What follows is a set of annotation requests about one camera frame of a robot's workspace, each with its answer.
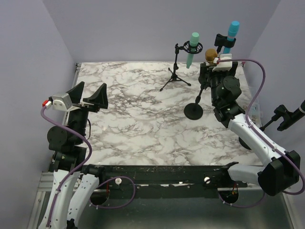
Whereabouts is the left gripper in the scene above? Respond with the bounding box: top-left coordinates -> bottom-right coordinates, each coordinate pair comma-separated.
68,81 -> 108,144

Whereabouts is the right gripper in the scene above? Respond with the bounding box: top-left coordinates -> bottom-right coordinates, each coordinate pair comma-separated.
200,62 -> 239,104

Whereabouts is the gold microphone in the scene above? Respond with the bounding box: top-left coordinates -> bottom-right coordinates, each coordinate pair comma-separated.
205,49 -> 218,64

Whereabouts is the black round-base shock-mount stand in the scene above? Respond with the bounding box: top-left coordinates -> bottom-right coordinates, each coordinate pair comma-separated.
184,62 -> 209,120

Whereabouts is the mint green microphone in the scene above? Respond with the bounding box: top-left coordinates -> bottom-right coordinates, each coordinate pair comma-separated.
186,32 -> 200,69

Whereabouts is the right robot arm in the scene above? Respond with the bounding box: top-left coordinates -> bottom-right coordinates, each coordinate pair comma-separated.
198,62 -> 305,196

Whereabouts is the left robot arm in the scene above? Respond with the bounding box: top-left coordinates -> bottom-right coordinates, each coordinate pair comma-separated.
39,82 -> 108,229

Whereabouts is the black tripod mic stand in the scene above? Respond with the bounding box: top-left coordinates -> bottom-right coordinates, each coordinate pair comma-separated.
159,41 -> 203,92

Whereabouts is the black round-base clip stand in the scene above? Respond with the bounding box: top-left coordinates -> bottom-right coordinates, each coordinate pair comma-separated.
214,34 -> 236,54

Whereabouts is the blue microphone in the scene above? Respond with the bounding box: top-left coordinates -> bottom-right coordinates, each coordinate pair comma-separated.
227,21 -> 240,41

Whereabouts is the black microphone on right stand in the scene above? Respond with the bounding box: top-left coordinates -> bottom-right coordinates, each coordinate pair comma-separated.
285,100 -> 305,128

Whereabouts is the clear plastic screw box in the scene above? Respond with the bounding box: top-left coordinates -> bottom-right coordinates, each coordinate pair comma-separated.
242,86 -> 262,126

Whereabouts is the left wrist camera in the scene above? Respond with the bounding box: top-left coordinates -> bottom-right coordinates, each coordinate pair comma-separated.
42,93 -> 80,112

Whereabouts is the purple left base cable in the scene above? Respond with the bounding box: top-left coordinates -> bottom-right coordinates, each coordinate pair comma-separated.
89,176 -> 136,210

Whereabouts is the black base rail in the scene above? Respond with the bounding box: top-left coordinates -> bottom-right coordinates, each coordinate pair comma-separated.
78,164 -> 248,198

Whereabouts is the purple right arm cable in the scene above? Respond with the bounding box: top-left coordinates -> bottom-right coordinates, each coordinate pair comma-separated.
216,58 -> 305,195

